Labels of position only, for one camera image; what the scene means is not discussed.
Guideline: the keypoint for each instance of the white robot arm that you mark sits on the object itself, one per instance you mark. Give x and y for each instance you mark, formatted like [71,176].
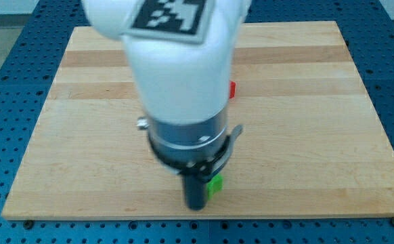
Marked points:
[180,53]

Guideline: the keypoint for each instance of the green star block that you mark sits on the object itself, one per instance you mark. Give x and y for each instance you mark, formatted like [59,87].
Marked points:
[214,186]

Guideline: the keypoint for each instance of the red block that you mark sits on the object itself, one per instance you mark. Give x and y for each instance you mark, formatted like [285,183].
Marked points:
[232,89]

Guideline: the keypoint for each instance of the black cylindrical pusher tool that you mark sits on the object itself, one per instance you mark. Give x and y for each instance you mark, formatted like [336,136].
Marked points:
[195,192]

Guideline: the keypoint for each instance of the black white fiducial marker tag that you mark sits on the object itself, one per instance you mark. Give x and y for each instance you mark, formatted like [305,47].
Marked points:
[185,21]

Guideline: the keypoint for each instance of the wooden board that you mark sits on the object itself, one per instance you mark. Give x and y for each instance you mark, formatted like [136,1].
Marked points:
[312,145]

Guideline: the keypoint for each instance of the blue perforated table plate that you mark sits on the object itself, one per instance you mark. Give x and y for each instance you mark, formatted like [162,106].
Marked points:
[33,60]

